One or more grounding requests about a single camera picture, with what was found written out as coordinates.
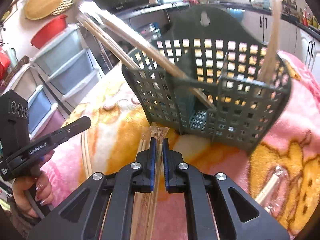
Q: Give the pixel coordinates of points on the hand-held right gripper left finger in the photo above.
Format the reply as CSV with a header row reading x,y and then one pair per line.
x,y
152,165

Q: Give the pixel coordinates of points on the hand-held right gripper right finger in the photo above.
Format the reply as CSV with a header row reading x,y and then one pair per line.
x,y
166,165

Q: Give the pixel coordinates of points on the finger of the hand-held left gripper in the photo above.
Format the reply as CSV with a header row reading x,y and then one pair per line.
x,y
70,130

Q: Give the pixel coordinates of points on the chopstick pair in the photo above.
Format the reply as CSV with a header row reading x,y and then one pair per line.
x,y
268,191
140,43
269,55
107,43
146,212
85,155

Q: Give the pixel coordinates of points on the green plastic utensil basket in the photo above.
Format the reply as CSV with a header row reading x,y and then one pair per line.
x,y
185,30

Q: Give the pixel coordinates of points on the person's left hand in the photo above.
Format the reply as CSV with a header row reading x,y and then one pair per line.
x,y
30,183

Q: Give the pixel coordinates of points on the white drawer unit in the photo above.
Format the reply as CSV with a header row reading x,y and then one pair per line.
x,y
41,105

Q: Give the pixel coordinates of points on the pink printed blanket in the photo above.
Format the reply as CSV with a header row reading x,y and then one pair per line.
x,y
120,130

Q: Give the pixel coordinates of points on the wicker basket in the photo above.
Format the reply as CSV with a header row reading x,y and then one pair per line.
x,y
15,71

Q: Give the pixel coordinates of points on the light blue drawer unit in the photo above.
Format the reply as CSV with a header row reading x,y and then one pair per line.
x,y
67,62

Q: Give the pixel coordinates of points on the red hanging bag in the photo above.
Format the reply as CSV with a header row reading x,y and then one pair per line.
x,y
3,62

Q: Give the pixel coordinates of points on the red plastic basin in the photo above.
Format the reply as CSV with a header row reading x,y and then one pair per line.
x,y
48,33

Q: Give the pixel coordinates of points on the round bamboo tray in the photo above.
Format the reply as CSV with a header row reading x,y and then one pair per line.
x,y
45,1

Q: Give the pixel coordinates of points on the metal shelf table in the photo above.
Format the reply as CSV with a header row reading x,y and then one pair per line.
x,y
150,9

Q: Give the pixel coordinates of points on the white lower cabinets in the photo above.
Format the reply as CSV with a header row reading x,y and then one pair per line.
x,y
252,22

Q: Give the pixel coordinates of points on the blue hanging bin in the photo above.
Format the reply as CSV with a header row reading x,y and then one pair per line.
x,y
238,15

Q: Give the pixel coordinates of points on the black kitchen countertop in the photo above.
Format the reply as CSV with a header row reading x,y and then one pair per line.
x,y
290,17

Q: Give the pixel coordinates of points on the group of condiment bottles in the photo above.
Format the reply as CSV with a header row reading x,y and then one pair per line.
x,y
306,17

